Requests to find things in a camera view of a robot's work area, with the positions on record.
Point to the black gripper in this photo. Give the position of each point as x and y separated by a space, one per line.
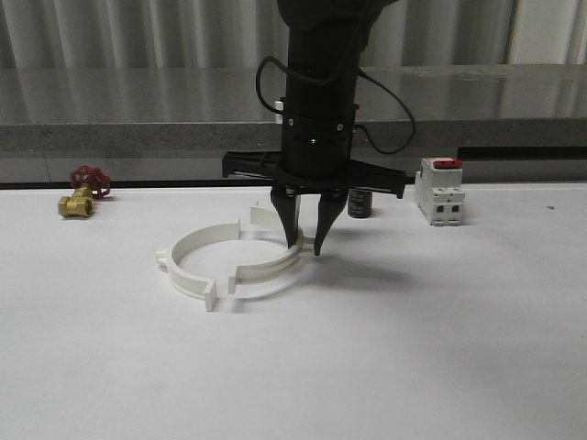
314 158

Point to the white half pipe clamp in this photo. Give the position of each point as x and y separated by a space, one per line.
190 284
260 270

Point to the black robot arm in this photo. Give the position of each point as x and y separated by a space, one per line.
326 39

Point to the black cylindrical capacitor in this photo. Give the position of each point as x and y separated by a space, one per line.
359 203

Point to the brass valve red handwheel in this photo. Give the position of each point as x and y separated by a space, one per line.
89 184

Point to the grey stone ledge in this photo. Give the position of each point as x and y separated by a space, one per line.
414 109

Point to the white circuit breaker red switch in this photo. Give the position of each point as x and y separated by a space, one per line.
438 192

